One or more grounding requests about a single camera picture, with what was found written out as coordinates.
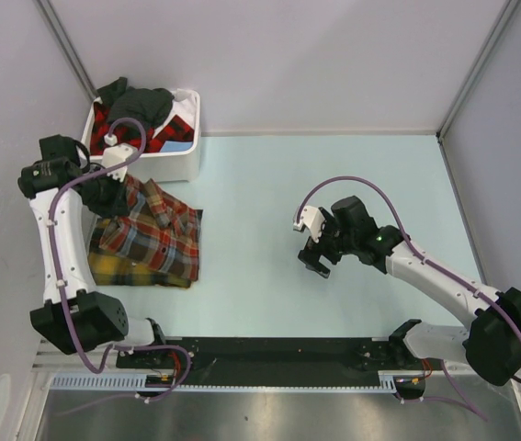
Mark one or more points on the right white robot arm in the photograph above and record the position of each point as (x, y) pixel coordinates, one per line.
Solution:
(488, 337)

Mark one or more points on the aluminium frame rail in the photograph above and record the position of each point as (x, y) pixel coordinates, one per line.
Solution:
(44, 360)

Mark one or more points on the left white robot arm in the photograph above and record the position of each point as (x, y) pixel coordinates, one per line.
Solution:
(74, 314)

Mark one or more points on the red black checked shirt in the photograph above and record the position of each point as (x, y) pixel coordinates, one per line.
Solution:
(177, 130)

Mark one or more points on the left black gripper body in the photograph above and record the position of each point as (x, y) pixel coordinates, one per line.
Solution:
(102, 194)

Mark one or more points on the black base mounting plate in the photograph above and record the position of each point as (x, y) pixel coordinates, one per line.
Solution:
(225, 373)

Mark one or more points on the red brown plaid shirt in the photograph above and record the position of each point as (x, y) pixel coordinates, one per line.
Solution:
(161, 231)

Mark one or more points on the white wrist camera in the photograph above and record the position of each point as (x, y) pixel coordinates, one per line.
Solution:
(116, 153)
(311, 219)

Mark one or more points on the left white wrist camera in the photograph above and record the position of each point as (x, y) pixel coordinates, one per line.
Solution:
(116, 153)

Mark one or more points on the white plastic laundry bin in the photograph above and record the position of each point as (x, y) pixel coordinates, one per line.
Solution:
(180, 164)

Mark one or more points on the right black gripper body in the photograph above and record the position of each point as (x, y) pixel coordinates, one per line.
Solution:
(333, 243)

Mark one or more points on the folded yellow plaid shirt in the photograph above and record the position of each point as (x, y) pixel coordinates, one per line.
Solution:
(111, 270)

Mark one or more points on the white slotted cable duct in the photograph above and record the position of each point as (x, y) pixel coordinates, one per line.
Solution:
(145, 383)

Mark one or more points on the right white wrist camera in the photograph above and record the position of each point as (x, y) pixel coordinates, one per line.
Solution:
(311, 219)

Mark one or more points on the white shirt in bin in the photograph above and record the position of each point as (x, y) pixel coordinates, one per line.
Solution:
(185, 105)

